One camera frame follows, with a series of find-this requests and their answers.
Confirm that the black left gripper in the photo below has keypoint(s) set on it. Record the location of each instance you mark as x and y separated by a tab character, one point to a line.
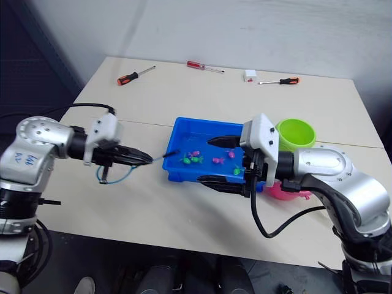
104	153

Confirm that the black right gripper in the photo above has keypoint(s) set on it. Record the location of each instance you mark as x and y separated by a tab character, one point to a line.
255	171

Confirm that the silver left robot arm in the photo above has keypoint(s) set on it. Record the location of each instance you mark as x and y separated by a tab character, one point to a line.
36	144

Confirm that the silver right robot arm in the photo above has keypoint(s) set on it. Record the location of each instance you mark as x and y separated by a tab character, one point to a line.
346	183

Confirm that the pink toy fish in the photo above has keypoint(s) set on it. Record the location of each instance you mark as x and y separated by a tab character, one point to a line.
218	160
231	154
194	153

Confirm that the green toy fish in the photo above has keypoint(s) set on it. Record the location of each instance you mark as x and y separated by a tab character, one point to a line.
185	160
237	171
198	159

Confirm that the blue plastic tub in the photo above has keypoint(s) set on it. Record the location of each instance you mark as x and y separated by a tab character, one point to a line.
183	134

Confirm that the pink plastic bucket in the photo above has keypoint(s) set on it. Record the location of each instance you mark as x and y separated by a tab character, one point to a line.
284	193

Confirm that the green plastic bucket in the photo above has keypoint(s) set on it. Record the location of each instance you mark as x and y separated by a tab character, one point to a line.
301	134

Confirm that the orange and black screwdriver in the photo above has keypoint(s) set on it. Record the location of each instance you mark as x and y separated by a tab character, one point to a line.
128	78
289	81

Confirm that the small white box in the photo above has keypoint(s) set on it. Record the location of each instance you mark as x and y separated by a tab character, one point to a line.
250	75

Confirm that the dark rounded shape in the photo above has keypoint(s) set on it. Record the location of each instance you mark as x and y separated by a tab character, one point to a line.
160	280
234	277

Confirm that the white shoe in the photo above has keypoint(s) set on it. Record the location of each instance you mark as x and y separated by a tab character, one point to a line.
84	285

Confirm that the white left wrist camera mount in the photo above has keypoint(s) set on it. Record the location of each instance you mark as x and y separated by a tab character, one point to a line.
102	127

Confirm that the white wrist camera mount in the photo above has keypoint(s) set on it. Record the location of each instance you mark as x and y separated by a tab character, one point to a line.
102	127
260	131

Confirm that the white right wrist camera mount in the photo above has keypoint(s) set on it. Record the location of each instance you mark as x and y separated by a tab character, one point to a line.
260	131

